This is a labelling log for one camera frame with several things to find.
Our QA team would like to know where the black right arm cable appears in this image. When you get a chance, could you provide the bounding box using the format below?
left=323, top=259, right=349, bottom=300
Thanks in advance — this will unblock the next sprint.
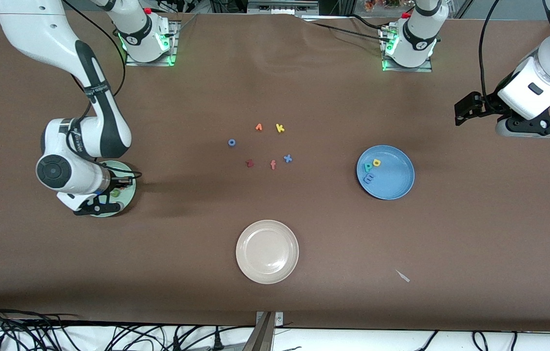
left=63, top=0, right=143, bottom=182

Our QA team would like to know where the beige plate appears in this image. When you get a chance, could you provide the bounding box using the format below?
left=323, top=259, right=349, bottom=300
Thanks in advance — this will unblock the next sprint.
left=236, top=220, right=300, bottom=285

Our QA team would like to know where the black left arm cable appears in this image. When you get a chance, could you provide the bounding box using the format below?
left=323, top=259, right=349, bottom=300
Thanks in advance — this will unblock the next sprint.
left=478, top=0, right=502, bottom=105

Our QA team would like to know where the black cable on table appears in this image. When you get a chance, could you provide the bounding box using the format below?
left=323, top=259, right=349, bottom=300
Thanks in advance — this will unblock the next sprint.
left=299, top=14, right=392, bottom=42

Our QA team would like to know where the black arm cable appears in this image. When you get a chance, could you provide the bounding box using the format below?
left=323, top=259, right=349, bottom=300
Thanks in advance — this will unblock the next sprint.
left=478, top=0, right=502, bottom=105
left=63, top=0, right=143, bottom=182

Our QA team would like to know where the metal table edge bracket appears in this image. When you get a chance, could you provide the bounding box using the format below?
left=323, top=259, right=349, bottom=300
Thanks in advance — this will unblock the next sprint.
left=243, top=311, right=285, bottom=351

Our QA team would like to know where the blue plate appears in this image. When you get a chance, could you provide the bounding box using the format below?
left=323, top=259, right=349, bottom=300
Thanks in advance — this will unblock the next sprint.
left=357, top=145, right=415, bottom=200

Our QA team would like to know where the green plate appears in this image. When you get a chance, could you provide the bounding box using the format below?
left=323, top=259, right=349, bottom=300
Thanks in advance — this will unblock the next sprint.
left=91, top=161, right=136, bottom=217

